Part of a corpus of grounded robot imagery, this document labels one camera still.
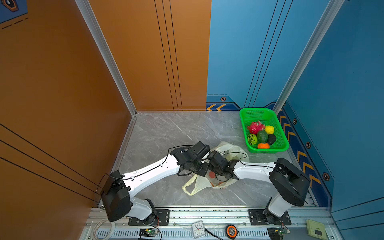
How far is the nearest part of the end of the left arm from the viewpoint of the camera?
1.80ft

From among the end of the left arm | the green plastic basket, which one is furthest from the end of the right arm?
the green plastic basket

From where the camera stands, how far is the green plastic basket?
3.11 ft
